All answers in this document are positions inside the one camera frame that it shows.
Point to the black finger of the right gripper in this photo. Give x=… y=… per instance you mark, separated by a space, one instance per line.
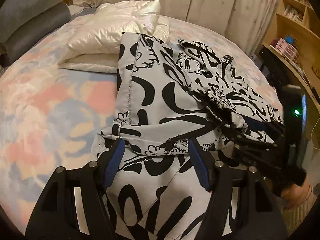
x=243 y=125
x=251 y=151

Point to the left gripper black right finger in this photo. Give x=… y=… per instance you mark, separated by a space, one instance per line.
x=241 y=206

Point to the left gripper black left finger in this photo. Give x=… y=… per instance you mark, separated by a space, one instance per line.
x=54 y=215

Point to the white black graffiti print jacket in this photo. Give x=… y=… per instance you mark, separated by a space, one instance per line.
x=165 y=97

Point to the right hand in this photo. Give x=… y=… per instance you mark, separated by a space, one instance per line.
x=295 y=195

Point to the pink storage boxes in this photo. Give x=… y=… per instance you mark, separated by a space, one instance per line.
x=287 y=50

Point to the blue box on shelf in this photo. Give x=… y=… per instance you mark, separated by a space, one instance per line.
x=289 y=39

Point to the pastel patchwork bed cover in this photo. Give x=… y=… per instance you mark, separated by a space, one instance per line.
x=49 y=117

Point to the curved wooden shelf unit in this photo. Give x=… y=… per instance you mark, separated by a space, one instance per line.
x=297 y=20

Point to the white shiny folded puffer jacket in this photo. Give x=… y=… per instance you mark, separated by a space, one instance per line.
x=95 y=46

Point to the lower blue bolster pillow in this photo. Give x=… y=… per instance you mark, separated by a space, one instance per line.
x=26 y=36

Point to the blue bolster pillow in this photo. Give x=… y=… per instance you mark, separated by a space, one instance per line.
x=15 y=13
x=26 y=36

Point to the upper blue bolster pillow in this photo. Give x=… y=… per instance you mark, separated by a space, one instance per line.
x=15 y=13

